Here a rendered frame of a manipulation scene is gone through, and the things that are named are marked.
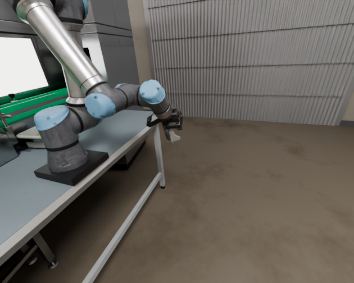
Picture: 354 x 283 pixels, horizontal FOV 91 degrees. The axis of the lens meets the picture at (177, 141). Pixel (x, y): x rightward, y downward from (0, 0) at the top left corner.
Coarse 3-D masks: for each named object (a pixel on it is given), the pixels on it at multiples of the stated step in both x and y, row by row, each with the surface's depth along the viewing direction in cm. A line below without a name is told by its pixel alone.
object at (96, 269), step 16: (160, 144) 149; (160, 160) 153; (96, 176) 83; (160, 176) 157; (80, 192) 75; (144, 192) 138; (64, 208) 69; (128, 224) 115; (112, 240) 104; (96, 272) 90
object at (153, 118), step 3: (153, 114) 77; (147, 117) 80; (150, 117) 78; (153, 117) 76; (156, 117) 74; (147, 120) 78; (150, 120) 77; (153, 120) 75; (156, 120) 74; (159, 120) 73; (147, 123) 78; (150, 123) 77; (153, 123) 76; (156, 123) 76; (150, 126) 79
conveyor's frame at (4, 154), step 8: (64, 104) 126; (24, 120) 99; (32, 120) 103; (0, 128) 89; (16, 128) 95; (24, 128) 99; (0, 136) 80; (0, 144) 80; (8, 144) 83; (0, 152) 80; (8, 152) 83; (0, 160) 80; (8, 160) 83
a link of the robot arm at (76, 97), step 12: (60, 0) 54; (72, 0) 57; (84, 0) 61; (60, 12) 56; (72, 12) 58; (84, 12) 63; (72, 24) 59; (72, 36) 62; (72, 84) 68; (72, 96) 71; (84, 96) 72; (72, 108) 71; (84, 108) 73; (84, 120) 73; (96, 120) 79
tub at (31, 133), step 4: (32, 128) 97; (24, 132) 93; (28, 132) 95; (32, 132) 97; (36, 132) 99; (16, 136) 89; (20, 136) 88; (24, 136) 87; (28, 136) 87; (32, 136) 87; (36, 136) 86
